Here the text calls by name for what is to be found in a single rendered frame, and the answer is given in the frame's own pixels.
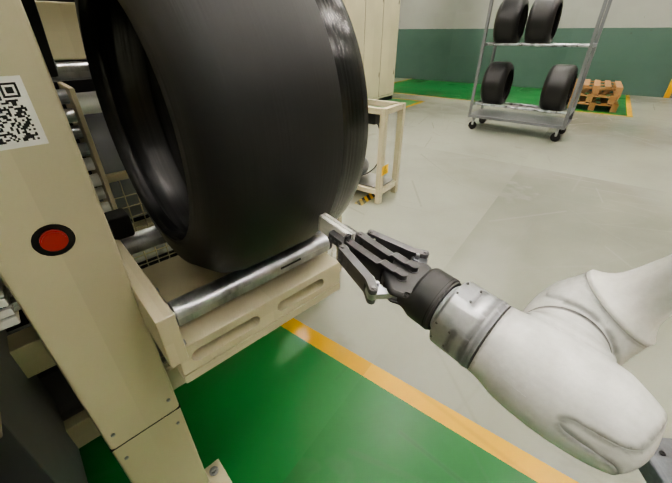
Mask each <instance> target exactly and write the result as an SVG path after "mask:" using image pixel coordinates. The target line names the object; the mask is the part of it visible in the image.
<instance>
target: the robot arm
mask: <svg viewBox="0 0 672 483"><path fill-rule="evenodd" d="M318 230H319V231H321V232H322V233H323V234H325V235H326V236H327V237H328V239H329V241H330V242H331V243H333V244H334V245H336V246H337V247H338V256H337V261H338V262H339V263H340V264H341V266H342V267H343V268H344V269H345V270H346V272H347V273H348V274H349V275H350V277H351V278H352V279H353V280H354V281H355V283H356V284H357V285H358V286H359V287H360V289H361V290H362V291H363V293H364V296H365V299H366V302H367V303H368V304H371V305H372V304H374V303H375V301H376V299H388V301H390V302H391V303H395V304H397V305H400V306H401V307H402V308H403V310H404V311H405V313H406V315H407V316H408V317H410V318H411V319H412V320H413V321H415V322H416V323H417V324H419V325H420V326H421V327H423V328H424V329H425V330H430V333H429V338H430V340H431V342H433V343H434V344H435V345H437V346H438V347H439V348H440V349H442V350H443V351H444V352H445V353H447V354H448V355H449V356H451V357H452V358H453V359H454V360H456V361H457V362H458V363H459V365H461V366H462V367H465V368H466V369H467V370H468V371H469V372H470V373H472V374H473V375H474V376H475V377H476V378H477V379H478V381H479V382H480V383H481V384H482V385H483V387H484V388H485V389H486V391H487V392H488V393H489V394H490V395H491V396H492V397H493V398H494V399H495V400H496V401H497V402H498V403H499V404H501V405H502V406H503V407H504V408H505V409H506V410H508V411H509V412H510V413H511V414H512V415H514V416H515V417H516V418H517V419H518V420H520V421H521V422H522V423H523V424H525V425H526V426H527V427H529V428H530V429H531V430H533V431H534V432H536V433H537V434H538V435H540V436H541V437H543V438H544V439H545V440H547V441H548V442H550V443H551V444H553V445H555V446H556V447H558V448H559V449H561V450H563V451H564V452H566V453H567V454H569V455H571V456H572V457H574V458H576V459H578V460H580V461H581V462H583V463H585V464H587V465H589V466H591V467H593V468H596V469H598V470H600V471H602V472H605V473H607V474H610V475H619V474H624V473H629V472H632V471H634V470H637V469H639V468H640V467H642V466H643V465H645V464H646V463H647V462H648V461H649V460H650V459H651V458H652V456H653V455H654V454H655V452H656V450H657V448H658V447H659V444H660V442H661V439H662V437H663V434H664V432H665V428H666V424H667V418H668V417H667V414H666V412H665V410H664V409H663V408H662V406H661V405H660V404H659V403H658V401H657V400H656V399H655V398H654V397H653V395H652V394H651V393H650V392H649V391H648V390H647V389H646V388H645V387H644V386H643V384H642V383H641V382H640V381H639V380H638V379H637V378H636V377H635V376H634V375H633V374H631V373H630V372H629V371H628V370H626V369H625V368H623V367H622V366H621V365H622V364H624V363H625V362H626V361H628V360H629V359H631V358H632V357H634V356H635V355H637V354H638V353H640V352H641V351H643V350H644V349H646V348H648V347H649V346H651V345H654V344H655V343H656V334H657V330H658V328H659V326H660V325H661V323H662V322H664V321H665V320H666V319H667V318H669V317H670V316H672V254H671V255H669V256H666V257H663V258H661V259H658V260H656V261H653V262H651V263H648V264H646V265H643V266H640V267H638V268H635V269H632V270H629V271H625V272H621V273H606V272H601V271H597V270H590V271H588V272H586V273H583V274H580V275H577V276H574V277H571V278H568V279H564V280H561V281H558V282H556V283H554V284H553V285H551V286H549V287H548V288H546V289H545V290H543V291H542V292H540V293H539V294H538V295H537V296H536V297H535V298H534V299H533V300H532V301H531V302H530V303H529V304H528V305H527V307H526V308H525V309H524V311H523V312H522V311H520V310H518V309H516V308H514V307H512V306H510V305H509V304H508V303H507V302H505V301H504V300H500V299H499V298H497V297H496V296H494V295H492V294H491V293H489V292H487V291H486V290H484V289H483V288H481V287H479V286H478V285H476V284H475V283H473V282H466V283H464V284H462V285H461V283H460V281H459V280H457V279H456V278H454V277H453V276H451V275H449V274H448V273H446V272H445V271H443V270H442V269H440V268H434V269H432V268H431V267H430V266H429V265H428V264H427V260H428V256H429V251H427V250H423V249H419V248H414V247H412V246H409V245H407V244H405V243H402V242H400V241H398V240H395V239H393V238H391V237H389V236H386V235H384V234H382V233H379V232H377V231H375V230H372V229H370V230H368V232H367V233H363V232H358V231H356V230H354V229H353V228H351V227H350V226H348V225H346V224H342V223H341V222H339V221H338V220H336V219H335V218H333V217H332V216H330V215H329V214H327V213H323V214H321V215H320V216H319V223H318ZM374 238H375V239H376V240H374ZM372 275H373V276H374V277H375V279H374V277H373V276H372ZM375 280H376V281H375ZM379 283H380V284H381V285H382V286H383V287H382V286H381V285H380V284H379Z"/></svg>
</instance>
